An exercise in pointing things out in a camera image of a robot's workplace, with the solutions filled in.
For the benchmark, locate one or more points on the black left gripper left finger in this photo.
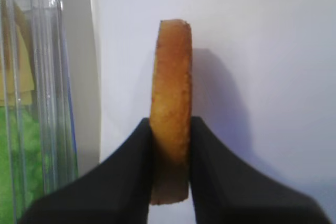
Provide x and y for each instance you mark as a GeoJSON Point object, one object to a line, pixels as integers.
{"type": "Point", "coordinates": [116, 191]}

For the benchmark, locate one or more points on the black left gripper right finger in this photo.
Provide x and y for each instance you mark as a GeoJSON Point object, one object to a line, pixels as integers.
{"type": "Point", "coordinates": [225, 189]}

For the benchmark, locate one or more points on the bun front slice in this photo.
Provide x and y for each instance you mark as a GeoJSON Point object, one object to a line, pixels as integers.
{"type": "Point", "coordinates": [170, 115]}

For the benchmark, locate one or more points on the clear plastic lettuce cheese container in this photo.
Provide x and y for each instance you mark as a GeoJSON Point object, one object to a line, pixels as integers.
{"type": "Point", "coordinates": [51, 107]}

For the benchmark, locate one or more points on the green lettuce leaf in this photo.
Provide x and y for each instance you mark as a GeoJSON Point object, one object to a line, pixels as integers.
{"type": "Point", "coordinates": [34, 166]}

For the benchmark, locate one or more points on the flat orange cheese slice stack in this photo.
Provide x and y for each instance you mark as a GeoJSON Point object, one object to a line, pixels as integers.
{"type": "Point", "coordinates": [20, 60]}

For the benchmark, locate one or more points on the white metal serving tray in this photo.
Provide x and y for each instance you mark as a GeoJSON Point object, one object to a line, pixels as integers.
{"type": "Point", "coordinates": [85, 81]}

